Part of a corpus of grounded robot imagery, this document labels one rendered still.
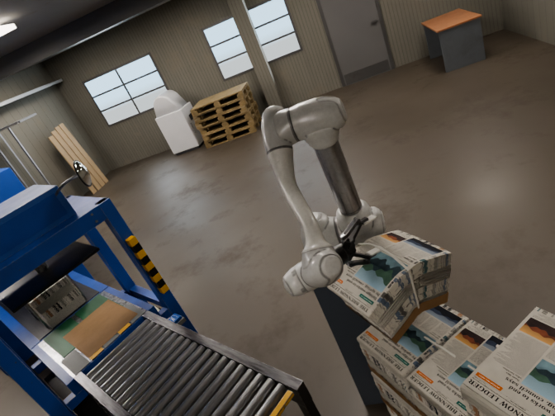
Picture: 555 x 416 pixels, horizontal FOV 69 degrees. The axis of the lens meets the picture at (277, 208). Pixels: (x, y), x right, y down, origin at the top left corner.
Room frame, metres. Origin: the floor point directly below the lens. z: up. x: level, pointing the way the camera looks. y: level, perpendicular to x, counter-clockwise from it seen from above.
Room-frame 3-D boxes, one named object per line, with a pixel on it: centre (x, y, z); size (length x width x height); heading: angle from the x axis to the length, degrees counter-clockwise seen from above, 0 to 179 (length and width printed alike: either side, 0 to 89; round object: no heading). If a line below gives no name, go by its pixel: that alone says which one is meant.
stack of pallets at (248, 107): (8.89, 0.17, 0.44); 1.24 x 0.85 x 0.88; 72
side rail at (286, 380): (1.74, 0.64, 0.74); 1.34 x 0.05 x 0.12; 39
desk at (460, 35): (7.26, -4.14, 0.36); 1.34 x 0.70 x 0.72; 162
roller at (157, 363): (1.73, 0.96, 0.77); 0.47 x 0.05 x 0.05; 129
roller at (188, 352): (1.63, 0.88, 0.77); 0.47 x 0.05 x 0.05; 129
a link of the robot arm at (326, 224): (1.66, -0.13, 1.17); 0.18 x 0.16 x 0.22; 72
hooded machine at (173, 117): (9.36, 1.24, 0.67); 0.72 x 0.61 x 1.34; 72
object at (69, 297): (2.80, 1.85, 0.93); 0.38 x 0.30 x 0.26; 39
